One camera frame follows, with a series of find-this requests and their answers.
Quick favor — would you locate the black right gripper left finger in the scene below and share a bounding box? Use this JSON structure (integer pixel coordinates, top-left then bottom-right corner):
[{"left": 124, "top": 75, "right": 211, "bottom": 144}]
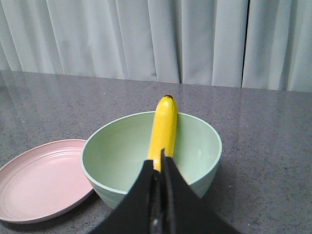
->
[{"left": 90, "top": 160, "right": 154, "bottom": 234}]

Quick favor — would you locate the pink plate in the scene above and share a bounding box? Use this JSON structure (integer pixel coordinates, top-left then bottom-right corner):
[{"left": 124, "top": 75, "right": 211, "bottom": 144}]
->
[{"left": 0, "top": 139, "right": 93, "bottom": 224}]

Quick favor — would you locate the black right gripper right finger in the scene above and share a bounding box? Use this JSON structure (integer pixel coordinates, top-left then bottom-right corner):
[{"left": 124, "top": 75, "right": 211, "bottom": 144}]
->
[{"left": 160, "top": 149, "right": 239, "bottom": 234}]

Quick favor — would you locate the green bowl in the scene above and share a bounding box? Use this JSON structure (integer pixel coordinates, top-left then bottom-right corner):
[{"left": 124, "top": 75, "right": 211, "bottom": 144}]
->
[{"left": 80, "top": 111, "right": 222, "bottom": 209}]

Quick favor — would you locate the yellow banana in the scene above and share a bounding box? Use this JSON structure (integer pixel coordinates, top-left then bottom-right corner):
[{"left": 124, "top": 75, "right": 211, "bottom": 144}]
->
[{"left": 147, "top": 95, "right": 177, "bottom": 172}]

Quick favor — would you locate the grey-white curtain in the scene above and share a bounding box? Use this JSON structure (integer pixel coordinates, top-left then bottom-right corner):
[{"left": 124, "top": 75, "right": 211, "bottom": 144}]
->
[{"left": 0, "top": 0, "right": 312, "bottom": 92}]

